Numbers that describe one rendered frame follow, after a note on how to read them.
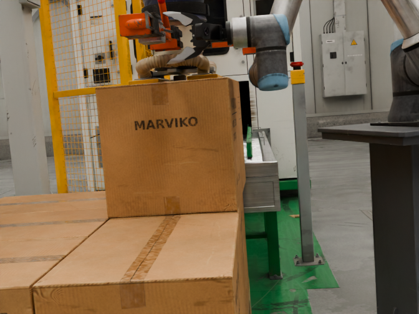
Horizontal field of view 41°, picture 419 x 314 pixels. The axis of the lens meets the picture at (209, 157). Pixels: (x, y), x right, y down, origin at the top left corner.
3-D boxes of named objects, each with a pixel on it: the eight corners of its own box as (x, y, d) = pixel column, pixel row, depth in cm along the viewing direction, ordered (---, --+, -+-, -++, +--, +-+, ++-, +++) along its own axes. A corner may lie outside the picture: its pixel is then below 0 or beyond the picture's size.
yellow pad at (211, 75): (198, 83, 212) (197, 70, 211) (224, 81, 211) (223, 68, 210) (186, 82, 178) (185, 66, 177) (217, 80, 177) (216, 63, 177)
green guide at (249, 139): (248, 136, 464) (247, 126, 463) (260, 136, 463) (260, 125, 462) (247, 157, 305) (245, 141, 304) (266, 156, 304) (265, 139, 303)
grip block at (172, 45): (153, 52, 174) (151, 32, 173) (183, 49, 173) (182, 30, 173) (147, 50, 166) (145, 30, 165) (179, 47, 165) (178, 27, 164)
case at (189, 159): (149, 186, 230) (140, 89, 226) (245, 180, 225) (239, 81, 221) (107, 218, 171) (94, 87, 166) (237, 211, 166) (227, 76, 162)
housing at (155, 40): (142, 45, 152) (141, 28, 152) (167, 43, 151) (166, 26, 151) (136, 43, 145) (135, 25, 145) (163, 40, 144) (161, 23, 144)
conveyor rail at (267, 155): (259, 154, 464) (258, 131, 463) (265, 153, 464) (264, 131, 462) (268, 209, 235) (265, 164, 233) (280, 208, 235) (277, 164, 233)
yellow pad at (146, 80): (149, 88, 214) (148, 75, 213) (174, 85, 213) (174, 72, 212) (128, 86, 180) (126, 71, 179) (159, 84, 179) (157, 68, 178)
